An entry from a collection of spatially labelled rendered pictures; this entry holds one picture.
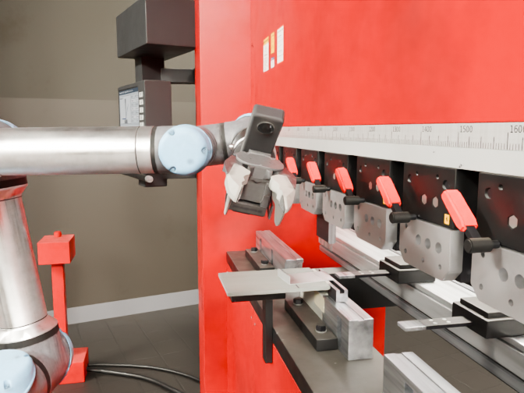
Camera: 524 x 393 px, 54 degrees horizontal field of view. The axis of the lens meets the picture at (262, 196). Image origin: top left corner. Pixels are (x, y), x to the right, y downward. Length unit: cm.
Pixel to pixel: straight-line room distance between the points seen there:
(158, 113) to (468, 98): 168
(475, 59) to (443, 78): 7
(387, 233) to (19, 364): 67
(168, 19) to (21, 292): 154
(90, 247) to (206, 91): 206
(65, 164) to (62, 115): 297
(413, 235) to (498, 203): 21
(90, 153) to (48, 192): 301
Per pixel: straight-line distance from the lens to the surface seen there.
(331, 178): 120
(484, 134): 71
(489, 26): 72
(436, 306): 137
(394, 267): 144
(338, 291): 130
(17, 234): 104
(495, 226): 69
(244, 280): 136
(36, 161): 85
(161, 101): 226
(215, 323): 230
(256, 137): 76
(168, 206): 399
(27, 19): 387
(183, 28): 235
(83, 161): 82
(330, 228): 133
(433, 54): 82
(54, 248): 295
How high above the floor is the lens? 139
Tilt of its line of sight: 7 degrees down
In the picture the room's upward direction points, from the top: straight up
